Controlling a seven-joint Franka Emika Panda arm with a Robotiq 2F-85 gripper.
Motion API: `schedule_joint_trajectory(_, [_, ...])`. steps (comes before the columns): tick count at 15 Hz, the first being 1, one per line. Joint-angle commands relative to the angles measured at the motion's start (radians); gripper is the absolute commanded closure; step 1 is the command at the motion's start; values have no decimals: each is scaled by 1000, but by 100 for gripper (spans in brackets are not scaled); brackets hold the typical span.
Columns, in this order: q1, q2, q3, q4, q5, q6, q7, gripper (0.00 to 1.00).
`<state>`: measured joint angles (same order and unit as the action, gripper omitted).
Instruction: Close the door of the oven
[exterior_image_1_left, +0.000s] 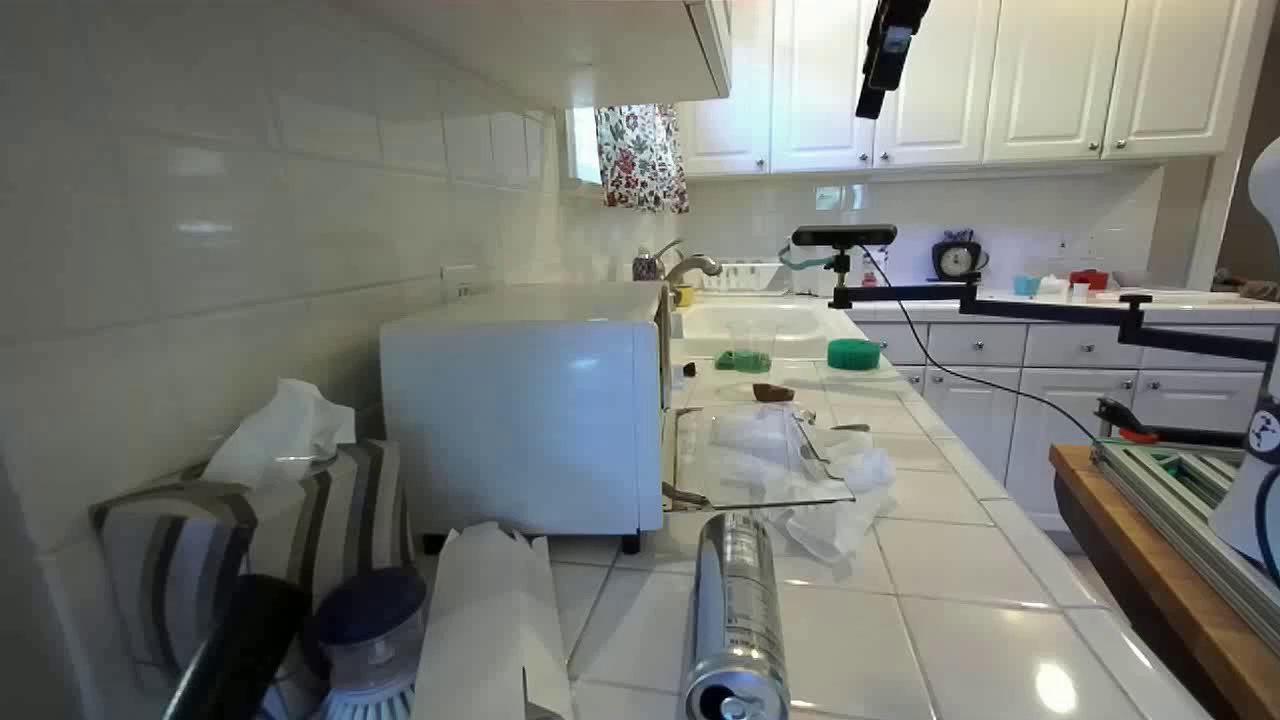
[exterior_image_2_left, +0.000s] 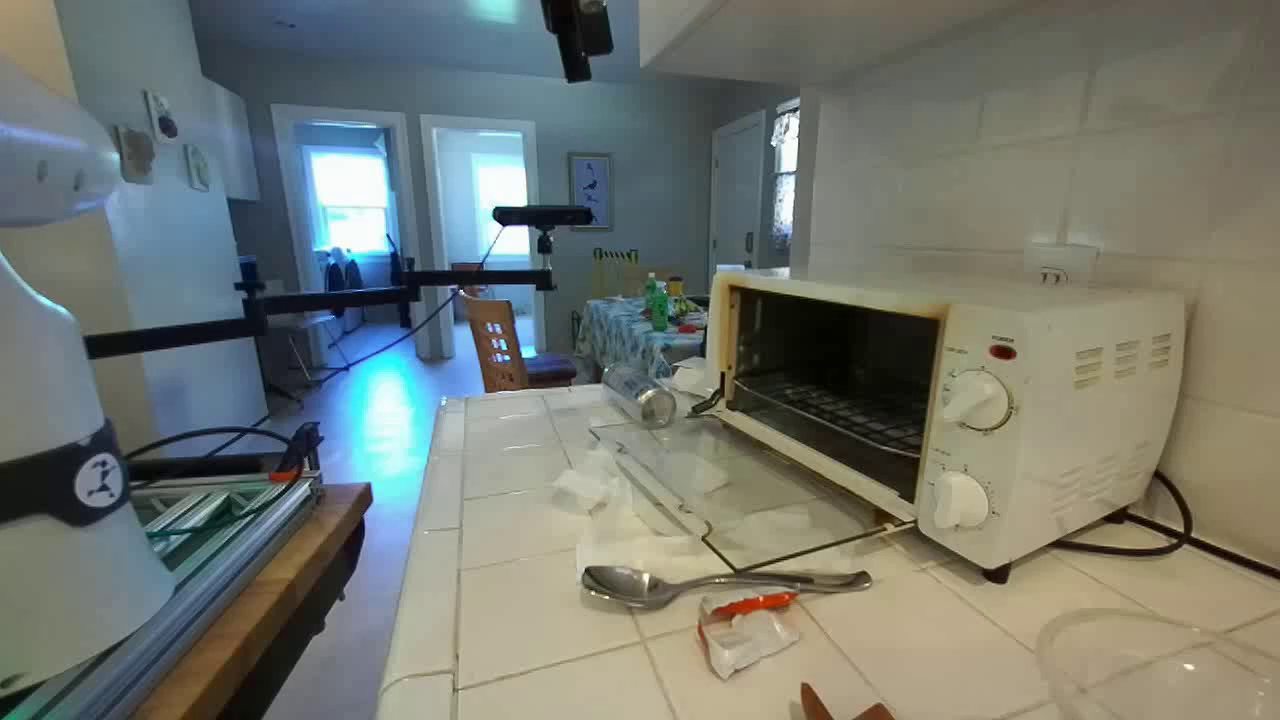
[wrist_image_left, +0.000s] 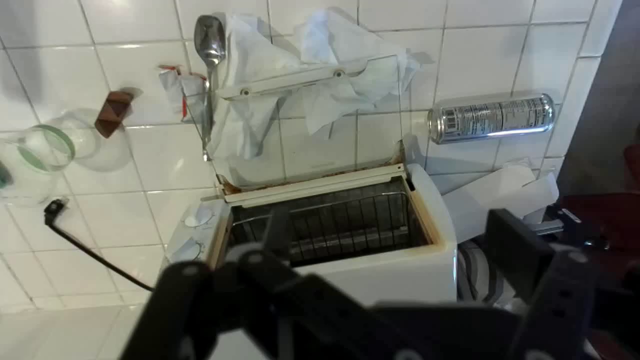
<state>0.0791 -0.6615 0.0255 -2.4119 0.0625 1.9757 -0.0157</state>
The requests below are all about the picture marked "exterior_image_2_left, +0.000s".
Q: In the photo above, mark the glass oven door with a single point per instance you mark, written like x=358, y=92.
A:
x=736, y=499

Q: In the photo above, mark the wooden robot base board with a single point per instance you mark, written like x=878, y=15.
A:
x=246, y=652

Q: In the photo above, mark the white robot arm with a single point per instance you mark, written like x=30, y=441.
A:
x=79, y=568

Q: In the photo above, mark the white toaster oven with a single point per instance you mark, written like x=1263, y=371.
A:
x=992, y=417

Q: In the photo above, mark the metal can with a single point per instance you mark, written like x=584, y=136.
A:
x=658, y=406

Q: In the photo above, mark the green bottle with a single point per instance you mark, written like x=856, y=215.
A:
x=658, y=303

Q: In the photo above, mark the clear plastic wrapper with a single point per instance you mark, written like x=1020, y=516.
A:
x=588, y=486

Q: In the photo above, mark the wooden chair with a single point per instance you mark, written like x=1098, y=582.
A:
x=496, y=349

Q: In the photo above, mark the metal spoon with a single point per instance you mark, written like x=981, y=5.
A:
x=640, y=590

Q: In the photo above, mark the red white sauce packet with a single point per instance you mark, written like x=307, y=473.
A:
x=747, y=630

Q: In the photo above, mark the brown object at bottom edge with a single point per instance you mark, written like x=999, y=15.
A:
x=818, y=706

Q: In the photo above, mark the clear glass bowl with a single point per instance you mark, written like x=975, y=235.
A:
x=1136, y=664

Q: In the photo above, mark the black camera on stand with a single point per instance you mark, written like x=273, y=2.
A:
x=543, y=217

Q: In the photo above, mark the framed wall picture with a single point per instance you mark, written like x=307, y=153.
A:
x=588, y=183

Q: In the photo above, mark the black horizontal camera rail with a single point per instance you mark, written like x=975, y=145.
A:
x=257, y=304

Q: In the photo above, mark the black overhead camera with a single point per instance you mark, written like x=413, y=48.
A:
x=582, y=32

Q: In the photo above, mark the white wall outlet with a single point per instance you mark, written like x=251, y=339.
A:
x=1057, y=262

